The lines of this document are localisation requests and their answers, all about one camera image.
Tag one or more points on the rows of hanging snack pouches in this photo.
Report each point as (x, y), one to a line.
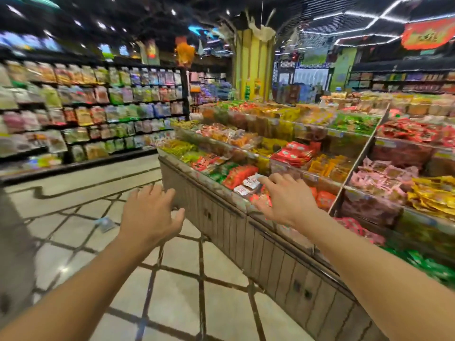
(81, 117)

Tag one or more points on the white hanging fish decoration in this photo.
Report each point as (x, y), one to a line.
(263, 31)
(225, 31)

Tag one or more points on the scourer pack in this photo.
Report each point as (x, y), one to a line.
(105, 224)

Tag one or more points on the pile of brown snack packets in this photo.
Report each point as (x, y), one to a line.
(380, 177)

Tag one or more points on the pink and blue goods shelving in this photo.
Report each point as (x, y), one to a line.
(206, 90)

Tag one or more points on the wooden acrylic-bin snack stand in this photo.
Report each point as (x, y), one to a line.
(277, 266)

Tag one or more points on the black hanging snack rack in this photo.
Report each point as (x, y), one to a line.
(89, 164)

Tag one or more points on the pile of orange-red snack packets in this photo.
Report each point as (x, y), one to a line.
(240, 175)

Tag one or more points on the pile of yellow stick snacks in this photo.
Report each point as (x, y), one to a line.
(186, 124)

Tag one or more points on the yellow striped pillar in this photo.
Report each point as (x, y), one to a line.
(252, 67)

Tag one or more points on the pile of dark green snack packets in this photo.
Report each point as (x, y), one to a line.
(220, 172)

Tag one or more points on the pile of green leafy packets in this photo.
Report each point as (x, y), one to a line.
(355, 124)

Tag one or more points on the pile of white snack packets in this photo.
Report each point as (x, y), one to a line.
(249, 182)

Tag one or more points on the pile of glossy orange packets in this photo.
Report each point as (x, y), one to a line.
(325, 200)

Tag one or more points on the pile of orange black-print packets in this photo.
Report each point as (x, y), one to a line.
(206, 162)

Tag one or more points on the pile of yellow dark-print packets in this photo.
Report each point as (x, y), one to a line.
(270, 145)

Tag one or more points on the pile of amber snack packets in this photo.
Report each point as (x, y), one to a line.
(330, 168)

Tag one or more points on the person's left forearm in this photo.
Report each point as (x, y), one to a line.
(78, 301)

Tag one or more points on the pile of yellow-green snack packets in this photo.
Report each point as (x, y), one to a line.
(177, 147)

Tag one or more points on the person's left hand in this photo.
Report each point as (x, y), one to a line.
(149, 220)

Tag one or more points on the red glowing ceiling sign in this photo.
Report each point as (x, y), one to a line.
(426, 35)

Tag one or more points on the pile of red white-label bags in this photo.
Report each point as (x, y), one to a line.
(295, 154)

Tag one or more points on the person's right forearm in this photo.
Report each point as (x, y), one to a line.
(376, 280)

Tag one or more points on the pile of dark red packets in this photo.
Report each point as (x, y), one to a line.
(408, 129)

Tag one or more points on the pile of red candy packets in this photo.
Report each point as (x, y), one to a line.
(355, 227)

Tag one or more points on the dark long goods shelving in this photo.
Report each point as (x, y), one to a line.
(391, 81)

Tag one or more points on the red and yellow poster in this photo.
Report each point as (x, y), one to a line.
(151, 51)

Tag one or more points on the pile of yellow candy packets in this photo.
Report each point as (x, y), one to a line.
(433, 198)

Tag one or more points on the person's right hand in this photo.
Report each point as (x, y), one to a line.
(291, 202)

